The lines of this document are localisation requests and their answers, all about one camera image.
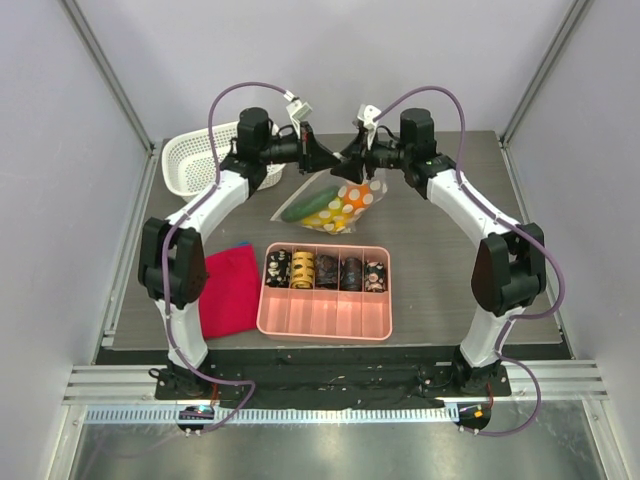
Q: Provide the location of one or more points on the aluminium frame rail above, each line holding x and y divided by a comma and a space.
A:
550, 379

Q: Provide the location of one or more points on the white slotted cable duct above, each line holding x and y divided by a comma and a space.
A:
196, 415

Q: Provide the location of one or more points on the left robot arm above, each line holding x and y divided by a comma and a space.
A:
172, 265

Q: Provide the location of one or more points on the orange toy fruit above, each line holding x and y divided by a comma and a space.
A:
355, 199

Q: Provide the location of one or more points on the pink divided organizer tray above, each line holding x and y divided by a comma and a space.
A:
325, 316

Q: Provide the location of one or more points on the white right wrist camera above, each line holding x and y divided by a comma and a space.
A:
367, 122

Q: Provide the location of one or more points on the dark blue patterned cloth roll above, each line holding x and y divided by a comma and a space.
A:
351, 274

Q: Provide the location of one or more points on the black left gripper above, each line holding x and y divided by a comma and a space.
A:
313, 157

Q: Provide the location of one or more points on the yellow black cloth roll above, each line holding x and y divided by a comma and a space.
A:
302, 270

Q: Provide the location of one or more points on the dark floral rose cloth roll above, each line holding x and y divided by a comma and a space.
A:
375, 276

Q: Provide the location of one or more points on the green toy cucumber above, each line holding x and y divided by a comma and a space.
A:
309, 205

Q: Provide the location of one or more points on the dark brown patterned cloth roll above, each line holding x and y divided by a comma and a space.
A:
326, 272

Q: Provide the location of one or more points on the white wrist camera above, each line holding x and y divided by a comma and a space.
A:
297, 109
367, 122

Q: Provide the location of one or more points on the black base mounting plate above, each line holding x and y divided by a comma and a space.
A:
328, 387

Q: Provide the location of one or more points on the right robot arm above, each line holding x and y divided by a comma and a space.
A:
509, 273

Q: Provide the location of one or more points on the black white dotted cloth roll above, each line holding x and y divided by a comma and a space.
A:
278, 265

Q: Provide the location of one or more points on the white perforated plastic basket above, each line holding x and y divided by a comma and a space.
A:
187, 162

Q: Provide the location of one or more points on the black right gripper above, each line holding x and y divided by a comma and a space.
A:
362, 152

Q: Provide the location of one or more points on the yellow toy fruit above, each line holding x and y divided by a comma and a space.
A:
330, 220

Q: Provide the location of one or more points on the clear polka dot zip bag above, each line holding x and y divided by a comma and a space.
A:
318, 181

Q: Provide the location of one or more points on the red folded cloth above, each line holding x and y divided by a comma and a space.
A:
229, 302

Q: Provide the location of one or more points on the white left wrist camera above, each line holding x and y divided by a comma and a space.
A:
297, 109

